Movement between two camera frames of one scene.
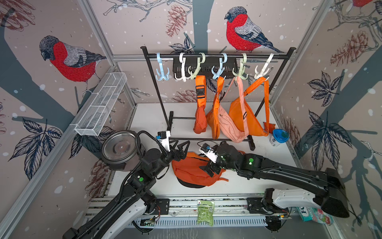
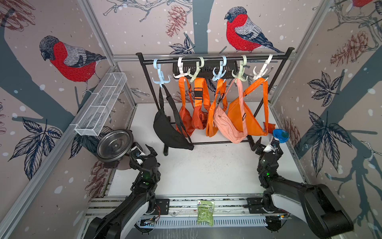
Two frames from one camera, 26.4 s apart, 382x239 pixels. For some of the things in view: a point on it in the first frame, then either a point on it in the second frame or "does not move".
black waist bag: [190, 185] to [169, 127]
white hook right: [263, 72] does not move
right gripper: [212, 165] to [260, 151]
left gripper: [181, 155] to [150, 156]
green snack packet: [205, 212] does not move
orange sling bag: [235, 113] does not move
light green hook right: [242, 68] does not move
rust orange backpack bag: [188, 169] to [186, 110]
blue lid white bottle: [279, 136] does not move
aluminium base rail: [229, 212] does not move
